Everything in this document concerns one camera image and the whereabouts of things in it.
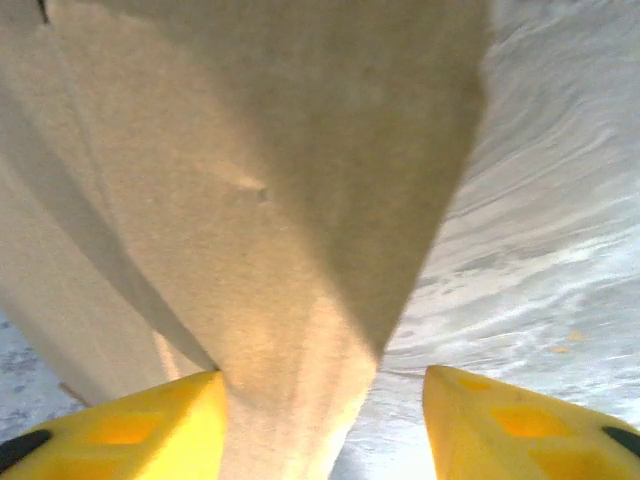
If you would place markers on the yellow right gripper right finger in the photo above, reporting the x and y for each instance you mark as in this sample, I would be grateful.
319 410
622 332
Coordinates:
525 435

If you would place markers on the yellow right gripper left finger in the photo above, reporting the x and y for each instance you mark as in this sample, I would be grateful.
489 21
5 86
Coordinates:
125 440

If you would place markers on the brown cardboard box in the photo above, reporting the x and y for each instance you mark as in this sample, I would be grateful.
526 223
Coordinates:
250 150

